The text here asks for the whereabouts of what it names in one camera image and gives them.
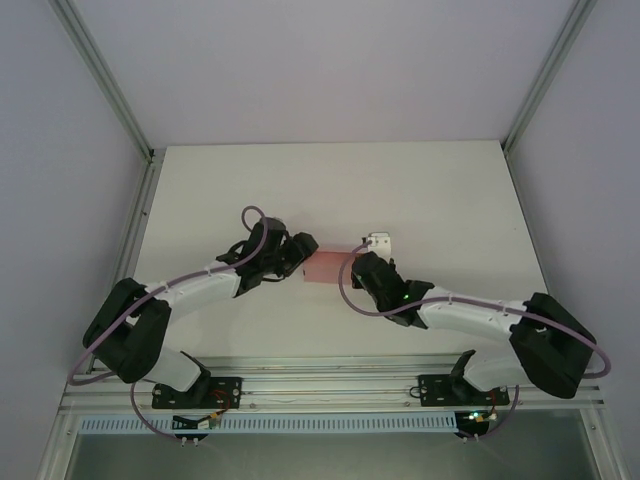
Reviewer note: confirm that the pink cloth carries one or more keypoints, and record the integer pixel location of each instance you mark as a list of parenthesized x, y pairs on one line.
[(327, 267)]

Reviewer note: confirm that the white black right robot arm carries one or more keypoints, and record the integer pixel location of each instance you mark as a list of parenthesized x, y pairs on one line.
[(550, 345)]

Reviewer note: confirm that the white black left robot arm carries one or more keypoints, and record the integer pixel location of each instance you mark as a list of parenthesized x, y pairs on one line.
[(135, 340)]

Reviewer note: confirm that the small right electronics board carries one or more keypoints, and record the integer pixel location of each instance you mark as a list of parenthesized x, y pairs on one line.
[(475, 416)]

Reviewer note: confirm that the small electronics board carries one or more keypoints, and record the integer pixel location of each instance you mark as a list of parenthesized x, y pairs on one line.
[(475, 416), (200, 423)]

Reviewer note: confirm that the small left electronics board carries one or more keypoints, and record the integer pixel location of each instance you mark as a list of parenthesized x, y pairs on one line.
[(200, 423)]

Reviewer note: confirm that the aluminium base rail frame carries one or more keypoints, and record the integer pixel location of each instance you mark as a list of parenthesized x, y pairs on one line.
[(325, 380)]

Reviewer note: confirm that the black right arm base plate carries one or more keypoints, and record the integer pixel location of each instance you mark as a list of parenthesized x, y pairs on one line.
[(435, 392)]

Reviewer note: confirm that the aluminium side rail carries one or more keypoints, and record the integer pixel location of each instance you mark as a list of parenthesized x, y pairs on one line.
[(137, 215)]

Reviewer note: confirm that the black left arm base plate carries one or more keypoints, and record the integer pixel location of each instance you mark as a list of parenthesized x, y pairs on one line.
[(227, 392)]

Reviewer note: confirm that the aluminium corner post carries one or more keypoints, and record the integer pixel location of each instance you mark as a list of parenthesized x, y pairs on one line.
[(100, 75), (547, 75)]

